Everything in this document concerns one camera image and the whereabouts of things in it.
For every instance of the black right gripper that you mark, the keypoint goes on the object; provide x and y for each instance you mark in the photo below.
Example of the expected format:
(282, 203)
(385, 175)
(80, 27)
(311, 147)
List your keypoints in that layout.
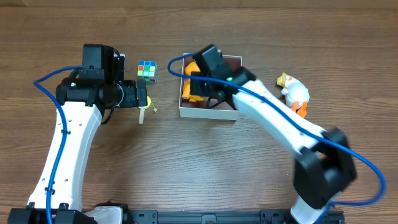
(196, 88)

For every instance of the white plush duck toy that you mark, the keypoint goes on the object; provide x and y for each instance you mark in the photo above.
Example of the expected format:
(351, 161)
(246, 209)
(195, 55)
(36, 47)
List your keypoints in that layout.
(296, 94)

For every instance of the orange dinosaur toy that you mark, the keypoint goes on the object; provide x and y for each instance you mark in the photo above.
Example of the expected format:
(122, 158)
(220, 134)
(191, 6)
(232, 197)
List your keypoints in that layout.
(186, 95)

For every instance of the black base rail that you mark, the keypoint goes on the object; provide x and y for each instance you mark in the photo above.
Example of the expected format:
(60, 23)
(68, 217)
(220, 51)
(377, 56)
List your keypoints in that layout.
(205, 217)

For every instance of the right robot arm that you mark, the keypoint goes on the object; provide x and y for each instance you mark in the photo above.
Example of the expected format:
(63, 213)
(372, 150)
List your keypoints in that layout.
(323, 167)

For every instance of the multicoloured puzzle cube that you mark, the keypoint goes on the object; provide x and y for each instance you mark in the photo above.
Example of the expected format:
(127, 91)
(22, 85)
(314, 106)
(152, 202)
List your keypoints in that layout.
(147, 70)

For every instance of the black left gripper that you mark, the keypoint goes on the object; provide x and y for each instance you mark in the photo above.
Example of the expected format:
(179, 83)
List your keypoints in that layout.
(142, 92)

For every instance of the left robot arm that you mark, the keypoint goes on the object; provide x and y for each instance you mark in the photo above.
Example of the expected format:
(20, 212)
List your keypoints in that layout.
(95, 86)

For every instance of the white cardboard box maroon inside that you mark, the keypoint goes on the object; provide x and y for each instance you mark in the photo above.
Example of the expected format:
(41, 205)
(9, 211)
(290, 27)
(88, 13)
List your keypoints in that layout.
(198, 109)

